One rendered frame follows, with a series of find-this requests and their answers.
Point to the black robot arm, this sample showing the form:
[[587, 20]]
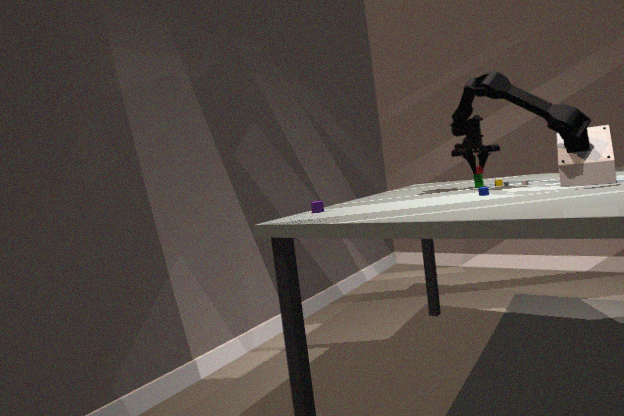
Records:
[[569, 122]]

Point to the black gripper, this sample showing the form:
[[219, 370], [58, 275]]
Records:
[[475, 141]]

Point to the small purple cube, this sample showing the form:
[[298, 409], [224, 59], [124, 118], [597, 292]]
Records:
[[317, 207]]

